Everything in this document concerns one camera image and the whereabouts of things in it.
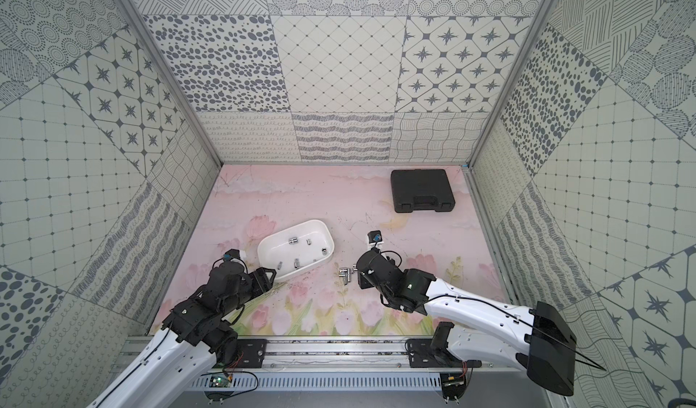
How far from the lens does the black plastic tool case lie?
40.8 inches

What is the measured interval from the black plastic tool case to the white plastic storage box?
1.02ft

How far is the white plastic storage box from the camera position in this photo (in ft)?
3.00
